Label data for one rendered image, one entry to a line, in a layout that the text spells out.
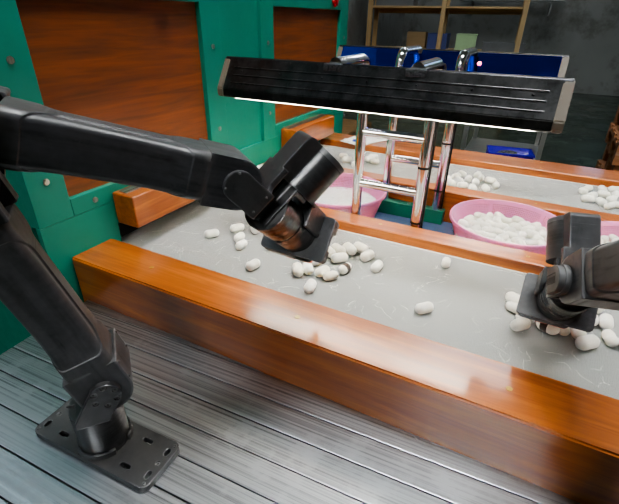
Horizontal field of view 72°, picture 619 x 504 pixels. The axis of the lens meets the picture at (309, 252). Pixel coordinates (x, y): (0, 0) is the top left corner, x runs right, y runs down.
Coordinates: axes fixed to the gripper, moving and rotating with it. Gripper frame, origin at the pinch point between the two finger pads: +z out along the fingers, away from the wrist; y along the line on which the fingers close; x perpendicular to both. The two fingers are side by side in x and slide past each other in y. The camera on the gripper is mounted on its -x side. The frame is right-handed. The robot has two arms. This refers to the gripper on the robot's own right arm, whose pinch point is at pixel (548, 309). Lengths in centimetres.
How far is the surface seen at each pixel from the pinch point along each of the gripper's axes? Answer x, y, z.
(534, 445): 19.8, 0.0, -19.7
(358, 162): -22.8, 43.6, 6.3
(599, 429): 15.5, -6.0, -19.3
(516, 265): -8.7, 6.1, 11.0
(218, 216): -2, 75, 5
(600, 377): 8.9, -7.5, -7.7
